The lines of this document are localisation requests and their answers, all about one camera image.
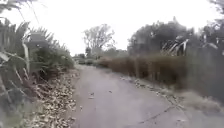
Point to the row of flax bushes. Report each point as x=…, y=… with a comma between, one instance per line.
x=30, y=60

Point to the leaf-strewn verge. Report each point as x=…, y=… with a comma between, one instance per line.
x=186, y=98
x=55, y=103

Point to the bare-branched tree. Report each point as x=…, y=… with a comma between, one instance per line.
x=98, y=38

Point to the grey asphalt path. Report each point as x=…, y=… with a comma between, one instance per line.
x=110, y=103

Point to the dark leafy trees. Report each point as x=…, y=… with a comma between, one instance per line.
x=156, y=36

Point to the row of brown bushes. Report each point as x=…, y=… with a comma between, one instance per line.
x=160, y=68

